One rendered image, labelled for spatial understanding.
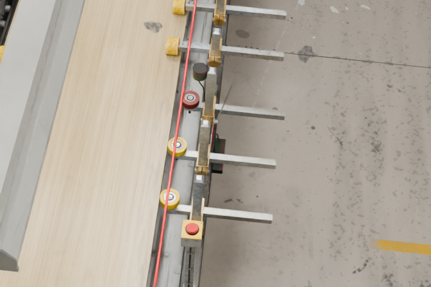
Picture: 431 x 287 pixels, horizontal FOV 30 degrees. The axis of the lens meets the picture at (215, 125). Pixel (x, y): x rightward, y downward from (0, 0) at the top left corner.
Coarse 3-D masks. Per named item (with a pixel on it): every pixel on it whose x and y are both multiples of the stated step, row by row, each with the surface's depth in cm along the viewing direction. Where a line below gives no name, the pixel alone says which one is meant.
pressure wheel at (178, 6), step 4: (176, 0) 369; (180, 0) 369; (184, 0) 369; (176, 4) 368; (180, 4) 368; (184, 4) 368; (176, 8) 369; (180, 8) 369; (184, 8) 369; (176, 12) 370; (180, 12) 370; (184, 12) 372
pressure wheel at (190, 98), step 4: (184, 92) 347; (188, 92) 347; (192, 92) 347; (196, 92) 348; (184, 96) 346; (188, 96) 346; (192, 96) 347; (196, 96) 346; (184, 100) 345; (188, 100) 345; (192, 100) 345; (196, 100) 345; (184, 104) 345; (188, 104) 344; (192, 104) 344; (196, 104) 345; (188, 108) 346; (192, 108) 346
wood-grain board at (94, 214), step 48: (96, 0) 377; (144, 0) 378; (96, 48) 360; (144, 48) 361; (96, 96) 344; (144, 96) 346; (48, 144) 329; (96, 144) 330; (144, 144) 331; (48, 192) 316; (96, 192) 317; (144, 192) 318; (48, 240) 304; (96, 240) 305; (144, 240) 306
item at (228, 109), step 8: (200, 104) 350; (216, 104) 350; (216, 112) 350; (224, 112) 350; (232, 112) 349; (240, 112) 349; (248, 112) 349; (256, 112) 349; (264, 112) 349; (272, 112) 349; (280, 112) 349
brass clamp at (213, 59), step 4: (220, 40) 357; (220, 44) 356; (220, 48) 354; (220, 52) 353; (212, 56) 351; (216, 56) 352; (220, 56) 352; (208, 60) 352; (212, 60) 350; (216, 60) 350; (208, 64) 352; (212, 64) 352; (216, 64) 352
